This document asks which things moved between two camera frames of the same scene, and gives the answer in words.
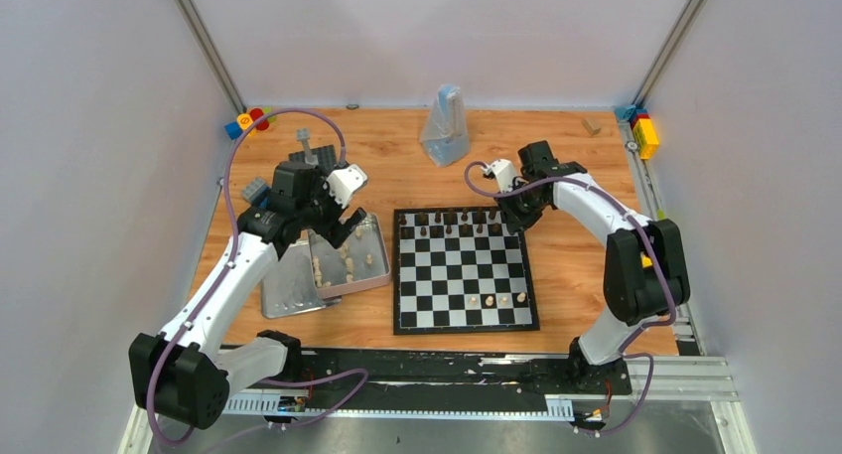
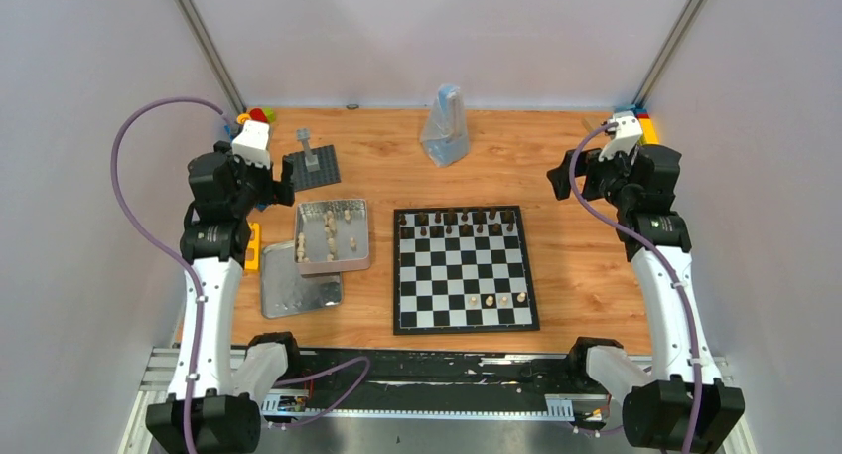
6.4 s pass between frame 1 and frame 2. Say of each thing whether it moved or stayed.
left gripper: moved
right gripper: moved
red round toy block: stayed
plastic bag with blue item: stayed
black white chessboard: stayed
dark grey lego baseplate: stayed
